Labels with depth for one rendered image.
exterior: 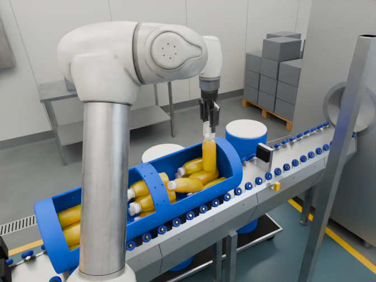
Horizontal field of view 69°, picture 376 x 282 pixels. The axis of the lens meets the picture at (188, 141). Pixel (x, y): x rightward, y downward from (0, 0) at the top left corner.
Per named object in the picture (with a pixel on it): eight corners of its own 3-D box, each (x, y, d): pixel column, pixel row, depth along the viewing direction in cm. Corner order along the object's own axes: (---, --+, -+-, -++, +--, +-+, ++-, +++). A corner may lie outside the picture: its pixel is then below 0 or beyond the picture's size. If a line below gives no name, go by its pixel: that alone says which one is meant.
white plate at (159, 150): (132, 159, 161) (132, 160, 161) (168, 174, 146) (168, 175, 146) (163, 139, 180) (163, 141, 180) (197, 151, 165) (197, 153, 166)
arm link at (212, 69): (222, 71, 118) (193, 71, 121) (224, 33, 111) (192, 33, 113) (220, 79, 109) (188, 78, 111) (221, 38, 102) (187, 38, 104)
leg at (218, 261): (222, 281, 202) (224, 219, 171) (216, 285, 199) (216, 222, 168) (217, 275, 206) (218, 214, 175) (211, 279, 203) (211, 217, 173)
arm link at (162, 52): (210, 25, 64) (154, 27, 67) (198, 9, 47) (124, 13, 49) (209, 82, 67) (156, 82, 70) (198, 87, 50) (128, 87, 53)
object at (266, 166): (271, 172, 162) (273, 149, 154) (266, 174, 160) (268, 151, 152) (258, 164, 169) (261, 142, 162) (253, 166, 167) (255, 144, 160)
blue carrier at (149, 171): (240, 198, 141) (247, 153, 126) (62, 290, 102) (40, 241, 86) (207, 169, 161) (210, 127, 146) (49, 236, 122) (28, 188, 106)
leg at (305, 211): (308, 224, 246) (321, 166, 215) (304, 226, 243) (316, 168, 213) (302, 220, 250) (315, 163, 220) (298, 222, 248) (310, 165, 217)
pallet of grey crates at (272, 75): (329, 119, 428) (347, 40, 370) (290, 131, 400) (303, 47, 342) (276, 97, 524) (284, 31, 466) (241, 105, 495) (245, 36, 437)
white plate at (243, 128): (258, 117, 202) (258, 119, 203) (222, 121, 200) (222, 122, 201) (273, 135, 178) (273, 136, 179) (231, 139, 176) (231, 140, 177)
